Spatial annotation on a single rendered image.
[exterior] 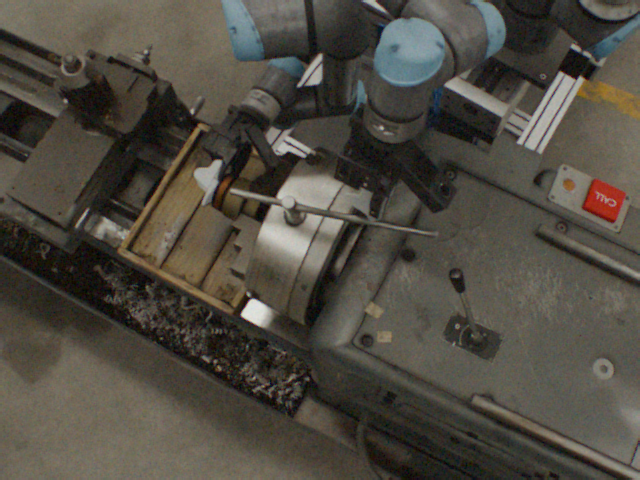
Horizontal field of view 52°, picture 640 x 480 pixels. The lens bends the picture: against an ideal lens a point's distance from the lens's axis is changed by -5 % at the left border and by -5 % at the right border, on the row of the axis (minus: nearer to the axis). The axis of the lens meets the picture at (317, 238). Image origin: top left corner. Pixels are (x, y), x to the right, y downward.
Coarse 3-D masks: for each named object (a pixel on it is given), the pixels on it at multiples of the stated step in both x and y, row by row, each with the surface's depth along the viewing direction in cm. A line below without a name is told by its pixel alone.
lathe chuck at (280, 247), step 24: (312, 168) 119; (288, 192) 117; (312, 192) 117; (336, 192) 117; (312, 216) 115; (264, 240) 117; (288, 240) 116; (264, 264) 118; (288, 264) 116; (264, 288) 121; (288, 288) 118
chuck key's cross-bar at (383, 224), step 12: (240, 192) 110; (252, 192) 110; (276, 204) 109; (300, 204) 109; (324, 216) 108; (336, 216) 107; (348, 216) 106; (360, 216) 105; (384, 228) 104; (396, 228) 103; (408, 228) 102; (420, 228) 102
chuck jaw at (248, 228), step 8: (240, 216) 130; (248, 216) 130; (240, 224) 129; (248, 224) 129; (256, 224) 129; (240, 232) 129; (248, 232) 129; (256, 232) 129; (240, 240) 128; (248, 240) 128; (240, 248) 128; (248, 248) 127; (240, 256) 127; (248, 256) 127; (232, 264) 126; (240, 264) 126; (232, 272) 127; (240, 272) 125
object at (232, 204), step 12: (228, 180) 131; (240, 180) 131; (216, 192) 131; (228, 192) 130; (216, 204) 132; (228, 204) 130; (240, 204) 129; (252, 204) 130; (264, 204) 135; (228, 216) 132; (252, 216) 130
